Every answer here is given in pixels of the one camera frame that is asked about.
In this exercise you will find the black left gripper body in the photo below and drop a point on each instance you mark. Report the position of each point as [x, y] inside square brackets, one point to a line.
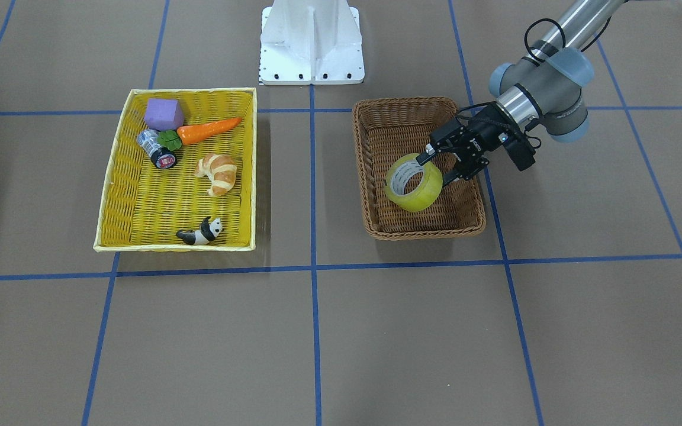
[479, 138]

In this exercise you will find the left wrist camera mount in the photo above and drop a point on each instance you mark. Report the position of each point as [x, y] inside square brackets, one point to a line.
[520, 152]

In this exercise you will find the small dark can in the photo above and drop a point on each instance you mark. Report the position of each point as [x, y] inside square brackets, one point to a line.
[160, 156]

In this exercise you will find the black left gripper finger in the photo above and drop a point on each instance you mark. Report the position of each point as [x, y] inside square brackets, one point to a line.
[431, 150]
[465, 170]

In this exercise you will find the brown paper table mat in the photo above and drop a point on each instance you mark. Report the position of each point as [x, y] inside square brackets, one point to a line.
[566, 310]

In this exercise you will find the purple foam cube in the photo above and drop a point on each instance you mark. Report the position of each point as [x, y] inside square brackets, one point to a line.
[163, 114]

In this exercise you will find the brown wicker basket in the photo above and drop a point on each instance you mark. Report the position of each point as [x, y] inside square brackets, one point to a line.
[385, 130]

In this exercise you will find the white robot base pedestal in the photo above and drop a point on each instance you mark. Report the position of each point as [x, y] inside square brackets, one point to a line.
[311, 43]

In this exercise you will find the yellow wicker basket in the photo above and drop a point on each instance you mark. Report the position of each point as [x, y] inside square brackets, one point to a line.
[142, 207]

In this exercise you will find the toy croissant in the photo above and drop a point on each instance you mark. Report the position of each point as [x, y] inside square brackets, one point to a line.
[221, 171]

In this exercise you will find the orange toy carrot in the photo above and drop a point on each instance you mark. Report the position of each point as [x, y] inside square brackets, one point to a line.
[188, 135]

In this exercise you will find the yellow tape roll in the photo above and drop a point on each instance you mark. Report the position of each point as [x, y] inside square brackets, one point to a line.
[413, 187]

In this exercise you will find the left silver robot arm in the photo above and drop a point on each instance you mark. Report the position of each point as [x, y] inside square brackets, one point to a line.
[544, 88]

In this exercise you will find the toy panda figure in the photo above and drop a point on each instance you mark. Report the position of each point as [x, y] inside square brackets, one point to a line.
[206, 233]

